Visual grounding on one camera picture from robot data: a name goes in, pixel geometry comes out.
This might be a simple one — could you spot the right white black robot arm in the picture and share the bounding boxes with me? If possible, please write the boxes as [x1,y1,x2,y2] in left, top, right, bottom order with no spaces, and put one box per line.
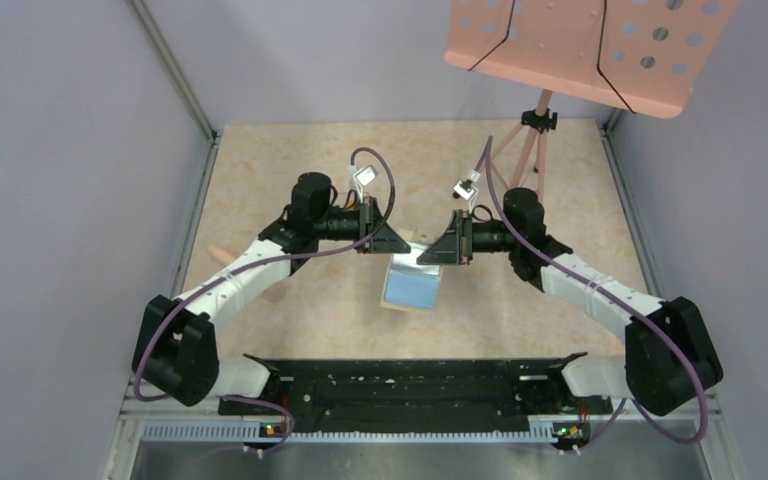
[417,188,724,416]

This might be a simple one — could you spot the grey slotted cable duct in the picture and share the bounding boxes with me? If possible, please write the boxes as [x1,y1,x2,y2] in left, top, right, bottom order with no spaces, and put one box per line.
[141,420,558,444]

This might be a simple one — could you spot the pink music stand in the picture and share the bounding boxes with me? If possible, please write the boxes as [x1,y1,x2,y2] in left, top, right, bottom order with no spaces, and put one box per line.
[444,0,742,202]

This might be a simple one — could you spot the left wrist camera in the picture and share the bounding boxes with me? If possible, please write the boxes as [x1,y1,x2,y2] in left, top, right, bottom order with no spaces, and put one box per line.
[348,164,378,201]

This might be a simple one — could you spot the pink wooden cylinder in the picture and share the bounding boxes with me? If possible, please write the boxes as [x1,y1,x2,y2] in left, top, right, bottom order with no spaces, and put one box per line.
[207,244,235,265]

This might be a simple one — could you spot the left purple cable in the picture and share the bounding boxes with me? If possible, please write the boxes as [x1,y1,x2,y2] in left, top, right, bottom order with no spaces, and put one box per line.
[133,146,397,458]

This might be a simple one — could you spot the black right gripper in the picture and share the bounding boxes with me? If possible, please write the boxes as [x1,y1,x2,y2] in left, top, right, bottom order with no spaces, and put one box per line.
[418,209,520,265]

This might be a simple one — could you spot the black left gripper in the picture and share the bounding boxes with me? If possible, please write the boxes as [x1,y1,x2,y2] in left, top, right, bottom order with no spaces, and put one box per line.
[313,195,410,254]

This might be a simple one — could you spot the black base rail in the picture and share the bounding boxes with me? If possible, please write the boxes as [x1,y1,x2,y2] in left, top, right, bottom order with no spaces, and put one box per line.
[214,352,624,437]

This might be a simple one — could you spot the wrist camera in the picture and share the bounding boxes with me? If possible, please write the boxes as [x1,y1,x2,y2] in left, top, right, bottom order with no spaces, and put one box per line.
[348,164,378,201]
[452,170,481,212]

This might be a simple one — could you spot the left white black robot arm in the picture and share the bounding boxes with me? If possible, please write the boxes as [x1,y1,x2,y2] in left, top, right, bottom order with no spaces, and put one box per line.
[132,172,411,414]

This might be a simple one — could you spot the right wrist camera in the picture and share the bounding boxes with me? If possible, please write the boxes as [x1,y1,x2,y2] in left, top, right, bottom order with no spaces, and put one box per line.
[452,170,481,212]

